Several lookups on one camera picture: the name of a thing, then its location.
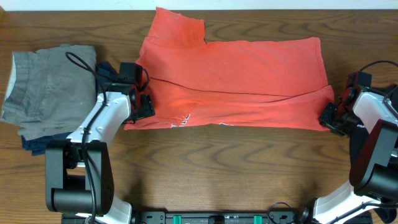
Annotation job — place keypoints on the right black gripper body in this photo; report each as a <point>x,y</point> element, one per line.
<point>332,117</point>

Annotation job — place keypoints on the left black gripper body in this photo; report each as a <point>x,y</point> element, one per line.
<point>145,108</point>

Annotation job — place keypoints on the red orange t-shirt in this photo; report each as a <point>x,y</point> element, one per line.
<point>235,83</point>

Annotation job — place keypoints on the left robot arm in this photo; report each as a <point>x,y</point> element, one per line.
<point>79,181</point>

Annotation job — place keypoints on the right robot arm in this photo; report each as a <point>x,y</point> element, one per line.
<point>367,116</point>

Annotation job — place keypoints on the black garment with logo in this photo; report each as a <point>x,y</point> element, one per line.
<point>358,154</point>

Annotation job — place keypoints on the folded navy garment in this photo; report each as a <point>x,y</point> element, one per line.
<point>38,146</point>

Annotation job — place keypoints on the folded grey shorts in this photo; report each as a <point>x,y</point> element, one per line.
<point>47,94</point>

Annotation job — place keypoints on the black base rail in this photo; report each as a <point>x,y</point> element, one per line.
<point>276,215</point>

